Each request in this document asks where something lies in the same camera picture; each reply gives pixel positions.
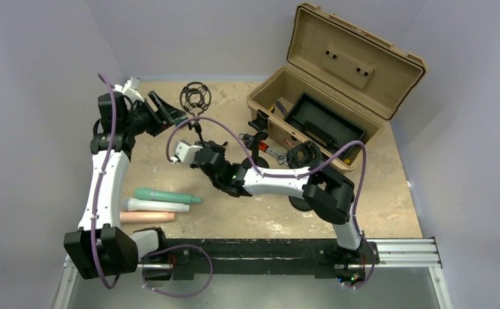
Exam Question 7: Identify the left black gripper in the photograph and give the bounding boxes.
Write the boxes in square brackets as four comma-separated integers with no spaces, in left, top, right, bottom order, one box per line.
[123,91,185,136]

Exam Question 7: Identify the black tripod mic stand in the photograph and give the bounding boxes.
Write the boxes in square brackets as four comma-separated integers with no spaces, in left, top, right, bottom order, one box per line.
[179,81,212,118]

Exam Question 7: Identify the round base clip stand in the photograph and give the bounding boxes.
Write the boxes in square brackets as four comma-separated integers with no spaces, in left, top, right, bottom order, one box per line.
[239,131,269,168]

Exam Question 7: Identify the green microphone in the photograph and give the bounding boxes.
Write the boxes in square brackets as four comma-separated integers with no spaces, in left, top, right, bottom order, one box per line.
[134,188,203,204]

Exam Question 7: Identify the round base shock mount stand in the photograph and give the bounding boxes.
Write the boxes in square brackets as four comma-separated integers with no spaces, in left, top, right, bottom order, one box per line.
[286,141,326,212]

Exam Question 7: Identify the white microphone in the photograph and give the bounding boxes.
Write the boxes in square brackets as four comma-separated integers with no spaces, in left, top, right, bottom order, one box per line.
[122,198,190,213]

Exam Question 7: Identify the pink microphone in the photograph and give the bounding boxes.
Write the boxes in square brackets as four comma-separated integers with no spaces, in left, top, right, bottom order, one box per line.
[120,212,176,225]

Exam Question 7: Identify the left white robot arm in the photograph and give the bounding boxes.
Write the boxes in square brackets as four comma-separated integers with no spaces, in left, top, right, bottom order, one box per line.
[64,91,186,279]

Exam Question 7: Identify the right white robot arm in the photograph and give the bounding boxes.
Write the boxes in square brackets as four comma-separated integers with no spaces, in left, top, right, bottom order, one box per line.
[180,142,373,263]

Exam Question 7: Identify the red adjustable wrench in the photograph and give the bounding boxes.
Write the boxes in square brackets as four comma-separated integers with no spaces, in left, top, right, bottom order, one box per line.
[260,142,288,166]

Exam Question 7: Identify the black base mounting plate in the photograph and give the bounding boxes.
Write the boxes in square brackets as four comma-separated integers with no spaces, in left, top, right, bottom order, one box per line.
[142,239,380,284]

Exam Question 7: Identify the tan plastic tool case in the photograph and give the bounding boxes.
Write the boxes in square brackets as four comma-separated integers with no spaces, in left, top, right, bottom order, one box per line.
[246,3,427,149]

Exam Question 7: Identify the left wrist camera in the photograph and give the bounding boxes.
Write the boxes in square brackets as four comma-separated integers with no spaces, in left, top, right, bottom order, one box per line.
[113,77,145,102]

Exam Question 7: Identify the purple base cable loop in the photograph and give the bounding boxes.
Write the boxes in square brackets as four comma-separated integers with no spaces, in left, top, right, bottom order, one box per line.
[141,245,215,299]

